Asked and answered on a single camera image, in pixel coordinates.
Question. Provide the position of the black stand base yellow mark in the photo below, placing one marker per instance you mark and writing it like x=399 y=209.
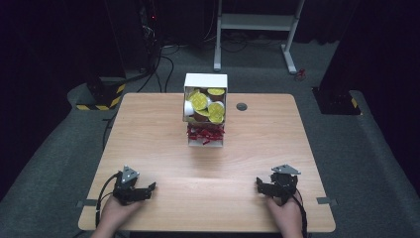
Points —
x=336 y=100

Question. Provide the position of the grey round table grommet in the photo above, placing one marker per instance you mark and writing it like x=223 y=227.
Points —
x=241 y=106

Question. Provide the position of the person's right hand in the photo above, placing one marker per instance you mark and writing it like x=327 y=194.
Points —
x=286 y=216

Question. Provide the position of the pile of yellow-lidded cups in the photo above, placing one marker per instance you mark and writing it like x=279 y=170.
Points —
x=206 y=105

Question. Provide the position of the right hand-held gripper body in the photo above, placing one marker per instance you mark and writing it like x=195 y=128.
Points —
x=284 y=185

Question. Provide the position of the grey tape strip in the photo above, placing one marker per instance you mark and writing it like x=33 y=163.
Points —
x=86 y=203
x=327 y=200

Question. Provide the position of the person's left hand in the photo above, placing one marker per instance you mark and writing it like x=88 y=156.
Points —
x=116 y=213

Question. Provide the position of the white metal stand frame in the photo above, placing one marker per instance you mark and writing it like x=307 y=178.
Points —
x=256 y=21

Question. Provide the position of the pile of red packets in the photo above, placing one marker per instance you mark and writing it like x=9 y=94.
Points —
x=205 y=133

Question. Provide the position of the white two-tier dispenser box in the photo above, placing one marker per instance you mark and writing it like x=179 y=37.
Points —
x=205 y=109

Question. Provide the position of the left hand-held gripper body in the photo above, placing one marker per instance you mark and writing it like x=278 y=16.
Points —
x=125 y=190

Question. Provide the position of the dark equipment rack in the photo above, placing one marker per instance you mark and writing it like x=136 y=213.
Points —
x=150 y=33

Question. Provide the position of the black-yellow striped stand base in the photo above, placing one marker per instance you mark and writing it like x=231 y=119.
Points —
x=104 y=97

